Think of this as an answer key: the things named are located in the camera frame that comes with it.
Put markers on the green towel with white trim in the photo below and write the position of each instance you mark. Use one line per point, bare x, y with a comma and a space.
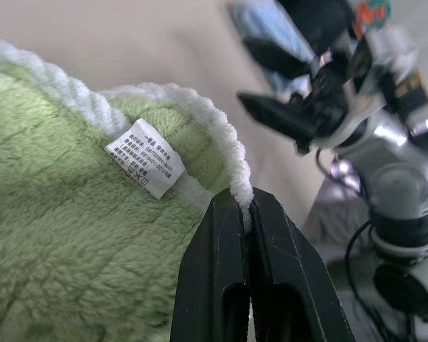
57, 213

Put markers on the red and green colourful object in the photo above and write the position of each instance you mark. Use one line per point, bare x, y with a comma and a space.
372, 14

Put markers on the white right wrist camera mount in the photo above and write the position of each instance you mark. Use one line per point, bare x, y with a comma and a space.
367, 107

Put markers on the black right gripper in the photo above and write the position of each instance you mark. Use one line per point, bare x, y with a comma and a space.
328, 92

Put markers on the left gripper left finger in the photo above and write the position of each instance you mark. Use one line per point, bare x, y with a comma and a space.
214, 270

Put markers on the blue cloth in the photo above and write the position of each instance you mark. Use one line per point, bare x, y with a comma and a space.
271, 25

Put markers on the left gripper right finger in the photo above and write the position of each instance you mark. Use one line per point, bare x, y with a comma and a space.
285, 278

